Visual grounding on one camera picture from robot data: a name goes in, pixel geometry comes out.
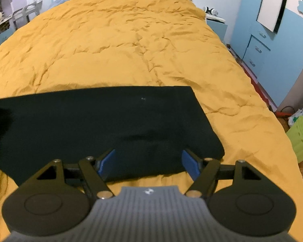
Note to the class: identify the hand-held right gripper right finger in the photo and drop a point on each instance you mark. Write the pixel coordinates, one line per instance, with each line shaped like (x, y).
(190, 163)

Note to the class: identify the black and white headphones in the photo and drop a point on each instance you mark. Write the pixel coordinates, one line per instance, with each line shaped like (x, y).
(210, 11)

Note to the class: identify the blue wardrobe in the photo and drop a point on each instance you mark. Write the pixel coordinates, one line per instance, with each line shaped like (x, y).
(287, 55)

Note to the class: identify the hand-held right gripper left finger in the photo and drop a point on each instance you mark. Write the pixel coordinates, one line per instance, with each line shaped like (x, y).
(108, 161)

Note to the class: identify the blue printed pillow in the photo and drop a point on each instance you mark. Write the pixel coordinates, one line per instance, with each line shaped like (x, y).
(63, 1)

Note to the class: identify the grey chair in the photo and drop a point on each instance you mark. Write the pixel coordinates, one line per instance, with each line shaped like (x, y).
(34, 8)
(21, 15)

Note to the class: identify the green plastic stool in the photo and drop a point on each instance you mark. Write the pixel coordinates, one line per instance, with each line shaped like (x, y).
(300, 138)

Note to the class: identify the blue and white nightstand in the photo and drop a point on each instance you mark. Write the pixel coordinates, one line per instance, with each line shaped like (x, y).
(218, 27)

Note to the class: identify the white panel with black edge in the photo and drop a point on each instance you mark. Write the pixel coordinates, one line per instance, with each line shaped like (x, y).
(271, 5)

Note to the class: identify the white plastic bag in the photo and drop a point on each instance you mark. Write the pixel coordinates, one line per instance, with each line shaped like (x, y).
(296, 117)

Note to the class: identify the yellow quilt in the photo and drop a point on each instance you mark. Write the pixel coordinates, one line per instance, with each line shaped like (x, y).
(116, 42)

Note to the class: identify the black pants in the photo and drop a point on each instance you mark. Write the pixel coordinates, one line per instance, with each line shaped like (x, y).
(103, 121)

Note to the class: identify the desk with blue drawer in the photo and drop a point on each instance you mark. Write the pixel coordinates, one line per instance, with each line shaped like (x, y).
(2, 34)

